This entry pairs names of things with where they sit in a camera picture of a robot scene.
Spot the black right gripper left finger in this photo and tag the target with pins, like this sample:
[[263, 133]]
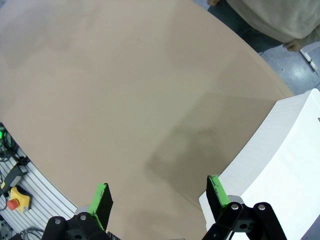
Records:
[[101, 207]]

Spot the grey handheld enabling device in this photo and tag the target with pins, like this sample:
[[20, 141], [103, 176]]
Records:
[[13, 176]]

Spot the person's left hand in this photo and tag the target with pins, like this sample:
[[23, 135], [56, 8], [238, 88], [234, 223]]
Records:
[[293, 45]]

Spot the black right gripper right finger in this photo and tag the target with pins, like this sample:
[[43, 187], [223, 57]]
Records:
[[215, 200]]

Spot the ribbed aluminium base plate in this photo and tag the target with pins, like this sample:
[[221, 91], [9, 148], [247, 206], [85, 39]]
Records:
[[50, 192]]

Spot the white plastic bin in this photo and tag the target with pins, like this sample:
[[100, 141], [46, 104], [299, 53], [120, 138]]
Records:
[[287, 162]]

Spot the white table foot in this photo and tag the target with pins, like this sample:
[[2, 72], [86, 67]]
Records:
[[308, 58]]

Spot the person in beige sweater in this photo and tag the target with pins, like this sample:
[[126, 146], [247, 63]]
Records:
[[270, 17]]

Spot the person's left forearm beige sleeve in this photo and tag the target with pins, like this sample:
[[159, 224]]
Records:
[[310, 32]]

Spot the person's right hand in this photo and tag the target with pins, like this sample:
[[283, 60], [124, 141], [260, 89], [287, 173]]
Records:
[[213, 2]]

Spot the yellow red emergency stop button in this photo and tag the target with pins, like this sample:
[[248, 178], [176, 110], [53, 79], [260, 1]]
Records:
[[18, 198]]

